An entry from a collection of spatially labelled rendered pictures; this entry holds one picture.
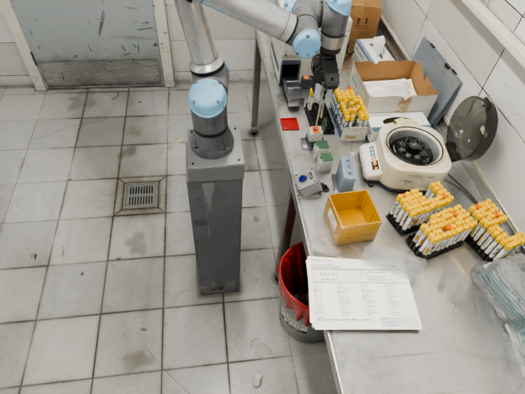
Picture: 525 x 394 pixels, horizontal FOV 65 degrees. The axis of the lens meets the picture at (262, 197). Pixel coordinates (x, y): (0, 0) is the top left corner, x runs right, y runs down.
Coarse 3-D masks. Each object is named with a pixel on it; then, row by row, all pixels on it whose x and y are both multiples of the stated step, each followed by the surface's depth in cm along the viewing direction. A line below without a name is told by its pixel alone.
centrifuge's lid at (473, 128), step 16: (464, 112) 145; (480, 112) 139; (496, 112) 128; (448, 128) 147; (464, 128) 146; (480, 128) 140; (496, 128) 127; (448, 144) 146; (464, 144) 145; (480, 144) 129; (464, 160) 137
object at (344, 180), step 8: (344, 160) 140; (352, 160) 140; (344, 168) 137; (352, 168) 137; (336, 176) 147; (344, 176) 135; (352, 176) 135; (336, 184) 144; (344, 184) 137; (352, 184) 137; (336, 192) 142
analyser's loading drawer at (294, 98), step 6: (282, 78) 178; (288, 78) 179; (294, 78) 179; (288, 84) 173; (294, 84) 174; (288, 90) 170; (294, 90) 170; (300, 90) 171; (288, 96) 171; (294, 96) 171; (300, 96) 171; (288, 102) 168; (294, 102) 168; (300, 102) 169
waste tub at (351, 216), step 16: (352, 192) 131; (368, 192) 131; (336, 208) 136; (352, 208) 138; (368, 208) 132; (336, 224) 126; (352, 224) 134; (368, 224) 123; (336, 240) 128; (352, 240) 129; (368, 240) 131
